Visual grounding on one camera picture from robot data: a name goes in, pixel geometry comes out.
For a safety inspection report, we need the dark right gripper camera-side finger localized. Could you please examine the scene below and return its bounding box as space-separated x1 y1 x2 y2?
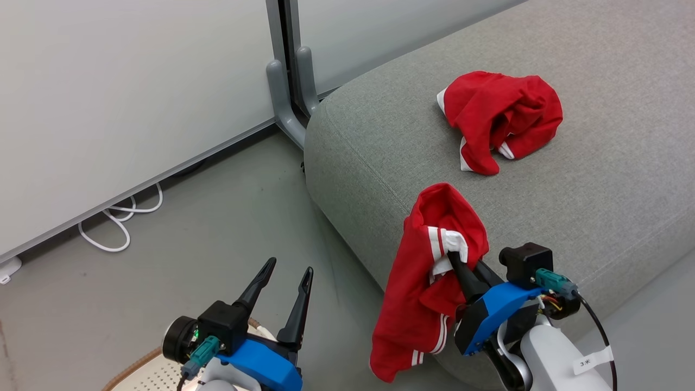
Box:
473 261 508 288

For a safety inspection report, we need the wide white partition panel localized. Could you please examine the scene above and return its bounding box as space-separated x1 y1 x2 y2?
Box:
0 0 279 265

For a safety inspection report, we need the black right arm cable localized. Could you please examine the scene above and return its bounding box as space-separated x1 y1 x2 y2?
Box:
573 292 618 391

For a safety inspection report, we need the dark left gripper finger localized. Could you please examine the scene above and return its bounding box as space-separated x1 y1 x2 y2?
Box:
276 266 314 351

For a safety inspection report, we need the grey wide partition foot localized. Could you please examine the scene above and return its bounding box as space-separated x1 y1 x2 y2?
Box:
265 0 308 151

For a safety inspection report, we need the narrow white partition panel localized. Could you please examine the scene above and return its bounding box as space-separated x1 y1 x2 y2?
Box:
296 0 528 97

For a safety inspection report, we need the white floor cable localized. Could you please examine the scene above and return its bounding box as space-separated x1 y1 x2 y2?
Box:
78 183 164 254

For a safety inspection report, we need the grey fabric sofa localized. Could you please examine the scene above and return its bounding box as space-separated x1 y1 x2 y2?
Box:
303 0 695 391

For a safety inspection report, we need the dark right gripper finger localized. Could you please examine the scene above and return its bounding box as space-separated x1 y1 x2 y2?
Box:
446 253 490 305

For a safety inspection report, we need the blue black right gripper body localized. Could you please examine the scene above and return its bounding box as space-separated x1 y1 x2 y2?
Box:
453 282 581 357

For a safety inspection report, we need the white power adapter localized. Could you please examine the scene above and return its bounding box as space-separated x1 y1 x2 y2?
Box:
0 256 23 286

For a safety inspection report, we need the teal left camera connector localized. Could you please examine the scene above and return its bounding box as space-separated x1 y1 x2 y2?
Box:
181 335 222 379

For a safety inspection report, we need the teal right camera connector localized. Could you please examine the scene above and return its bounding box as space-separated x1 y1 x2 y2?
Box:
535 268 579 297

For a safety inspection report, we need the red garment with white trim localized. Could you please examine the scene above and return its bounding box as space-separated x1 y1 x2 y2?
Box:
436 71 564 176

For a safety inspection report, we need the dark left gripper camera-side finger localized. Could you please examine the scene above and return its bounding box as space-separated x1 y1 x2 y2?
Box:
233 257 277 316

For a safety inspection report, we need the teal camera connector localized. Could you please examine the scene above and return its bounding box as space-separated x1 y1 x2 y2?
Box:
181 335 222 379
535 268 579 297

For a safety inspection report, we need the grey narrow partition foot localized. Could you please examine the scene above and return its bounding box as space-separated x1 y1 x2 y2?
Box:
293 46 321 118

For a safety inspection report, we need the red garment with white stripes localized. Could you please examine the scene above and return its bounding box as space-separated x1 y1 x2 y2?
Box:
369 182 490 383

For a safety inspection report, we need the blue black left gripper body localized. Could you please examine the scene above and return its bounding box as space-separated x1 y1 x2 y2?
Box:
162 316 303 391

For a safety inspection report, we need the white basket with woven rim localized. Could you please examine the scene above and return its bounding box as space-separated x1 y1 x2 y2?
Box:
102 319 284 391

